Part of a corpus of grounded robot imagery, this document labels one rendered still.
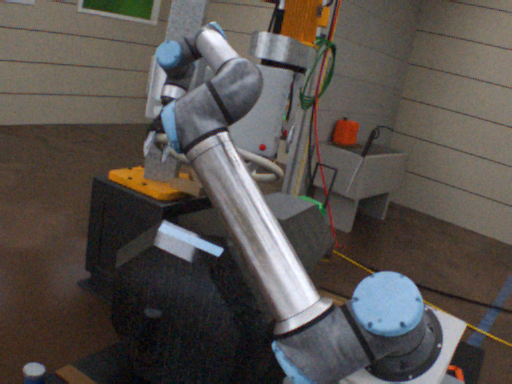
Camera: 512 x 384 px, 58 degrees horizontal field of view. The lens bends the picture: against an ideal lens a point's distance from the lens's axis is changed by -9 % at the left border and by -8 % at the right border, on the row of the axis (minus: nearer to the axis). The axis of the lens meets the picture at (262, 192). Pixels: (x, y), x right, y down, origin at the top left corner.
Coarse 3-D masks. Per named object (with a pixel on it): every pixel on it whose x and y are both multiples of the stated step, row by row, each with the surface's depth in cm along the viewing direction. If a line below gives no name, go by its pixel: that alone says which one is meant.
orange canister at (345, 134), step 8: (344, 120) 546; (336, 128) 550; (344, 128) 544; (352, 128) 551; (336, 136) 551; (344, 136) 545; (352, 136) 557; (336, 144) 547; (344, 144) 551; (352, 144) 567
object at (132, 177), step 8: (128, 168) 307; (136, 168) 313; (112, 176) 291; (120, 176) 289; (128, 176) 291; (136, 176) 295; (184, 176) 317; (128, 184) 285; (136, 184) 282; (144, 184) 281; (152, 184) 286; (160, 184) 289; (168, 184) 293; (144, 192) 279; (152, 192) 276; (160, 192) 275; (168, 192) 277; (176, 192) 281
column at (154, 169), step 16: (176, 0) 267; (208, 0) 276; (176, 16) 270; (192, 16) 270; (176, 32) 272; (192, 32) 272; (160, 160) 291; (176, 160) 291; (144, 176) 294; (160, 176) 294; (176, 176) 301
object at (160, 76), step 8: (152, 56) 278; (152, 64) 277; (200, 64) 276; (160, 72) 272; (200, 72) 278; (208, 72) 282; (160, 80) 273; (192, 80) 275; (200, 80) 280; (208, 80) 283; (160, 88) 274; (152, 96) 277
